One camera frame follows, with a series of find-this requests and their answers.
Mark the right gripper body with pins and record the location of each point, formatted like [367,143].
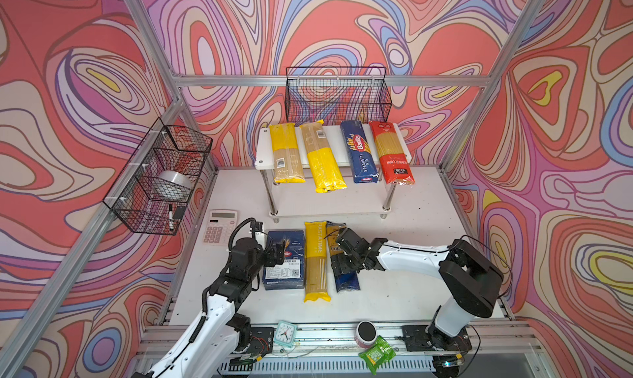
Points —
[346,263]

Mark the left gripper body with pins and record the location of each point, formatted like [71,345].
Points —
[260,260]

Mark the blue Barilla pasta box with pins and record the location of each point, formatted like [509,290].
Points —
[289,275]

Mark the blue yellow Ankara spaghetti bag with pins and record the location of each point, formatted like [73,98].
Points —
[345,281]

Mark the yellow Pastatime spaghetti bag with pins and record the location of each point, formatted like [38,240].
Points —
[316,287]

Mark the yellow narrow spaghetti bag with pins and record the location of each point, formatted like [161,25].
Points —
[322,163]

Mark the blue Barilla spaghetti box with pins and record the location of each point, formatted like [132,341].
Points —
[361,160]

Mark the yellow clear spaghetti bag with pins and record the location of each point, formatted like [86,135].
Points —
[288,167]

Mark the red spaghetti bag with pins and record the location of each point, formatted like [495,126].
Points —
[393,161]

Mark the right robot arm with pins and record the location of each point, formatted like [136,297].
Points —
[473,280]

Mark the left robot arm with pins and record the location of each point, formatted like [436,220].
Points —
[219,330]

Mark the white two-tier shelf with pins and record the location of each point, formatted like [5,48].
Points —
[300,199]

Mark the white pink calculator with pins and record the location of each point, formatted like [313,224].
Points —
[219,225]

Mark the mint alarm clock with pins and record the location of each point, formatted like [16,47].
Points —
[284,335]

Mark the black marker pen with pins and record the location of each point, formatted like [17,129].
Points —
[171,218]

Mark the green snack packet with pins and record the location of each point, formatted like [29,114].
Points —
[377,355]

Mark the silver tape roll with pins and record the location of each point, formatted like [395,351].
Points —
[173,186]

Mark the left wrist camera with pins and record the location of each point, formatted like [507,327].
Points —
[257,233]

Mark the black wire basket left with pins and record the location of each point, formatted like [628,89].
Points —
[153,193]

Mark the black wire basket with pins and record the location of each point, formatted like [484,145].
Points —
[334,94]
[153,193]

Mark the black wire basket back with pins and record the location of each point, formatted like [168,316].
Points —
[334,94]

